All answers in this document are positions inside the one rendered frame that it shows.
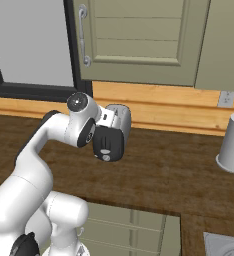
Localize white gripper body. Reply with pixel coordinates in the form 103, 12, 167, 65
109, 108, 123, 130

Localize silver and black toaster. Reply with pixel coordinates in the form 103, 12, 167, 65
92, 103, 133, 164

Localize olive panelled cupboard door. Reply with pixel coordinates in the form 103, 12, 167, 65
71, 0, 212, 88

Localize olive lower cupboard front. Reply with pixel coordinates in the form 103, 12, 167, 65
76, 201, 182, 256

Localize dark framed window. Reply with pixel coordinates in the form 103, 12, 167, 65
0, 0, 94, 103

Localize plain olive cupboard door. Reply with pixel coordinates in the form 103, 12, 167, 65
194, 0, 234, 93

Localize grey hob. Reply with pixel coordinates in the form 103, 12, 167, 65
202, 231, 234, 256

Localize silver cupboard door handle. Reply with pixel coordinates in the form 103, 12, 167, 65
77, 3, 93, 69

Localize grey wall socket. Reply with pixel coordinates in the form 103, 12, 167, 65
217, 90, 234, 109

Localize silver lower cupboard handle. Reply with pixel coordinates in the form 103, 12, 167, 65
75, 226, 86, 239

